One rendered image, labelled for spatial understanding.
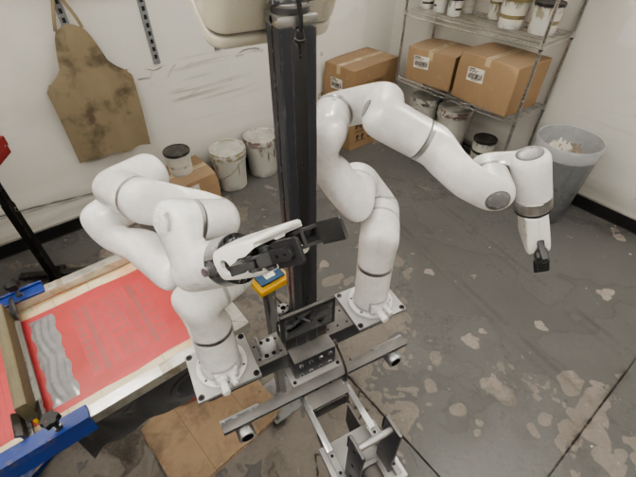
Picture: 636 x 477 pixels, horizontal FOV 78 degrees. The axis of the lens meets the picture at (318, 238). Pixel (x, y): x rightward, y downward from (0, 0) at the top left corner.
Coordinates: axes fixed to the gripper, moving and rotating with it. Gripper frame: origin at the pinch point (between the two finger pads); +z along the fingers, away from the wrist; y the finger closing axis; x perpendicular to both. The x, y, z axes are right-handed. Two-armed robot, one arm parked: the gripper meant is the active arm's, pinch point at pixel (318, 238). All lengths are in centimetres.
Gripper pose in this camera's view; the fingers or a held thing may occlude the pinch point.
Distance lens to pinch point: 47.6
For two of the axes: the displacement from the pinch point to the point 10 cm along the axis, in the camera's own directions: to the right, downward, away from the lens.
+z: 7.6, -1.9, -6.2
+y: 5.6, -3.0, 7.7
